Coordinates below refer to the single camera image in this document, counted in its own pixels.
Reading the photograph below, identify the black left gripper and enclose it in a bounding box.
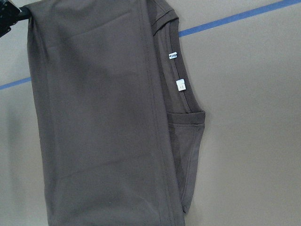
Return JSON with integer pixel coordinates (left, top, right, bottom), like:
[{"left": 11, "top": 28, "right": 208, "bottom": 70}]
[{"left": 0, "top": 0, "right": 31, "bottom": 37}]

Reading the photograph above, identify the crossing blue tape line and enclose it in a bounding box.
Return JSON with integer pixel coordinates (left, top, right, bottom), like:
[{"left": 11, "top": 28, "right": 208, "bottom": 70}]
[{"left": 0, "top": 0, "right": 301, "bottom": 90}]

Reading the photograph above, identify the dark brown t-shirt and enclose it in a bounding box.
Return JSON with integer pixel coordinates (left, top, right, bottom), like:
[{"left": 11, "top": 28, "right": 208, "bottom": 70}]
[{"left": 27, "top": 0, "right": 206, "bottom": 226}]

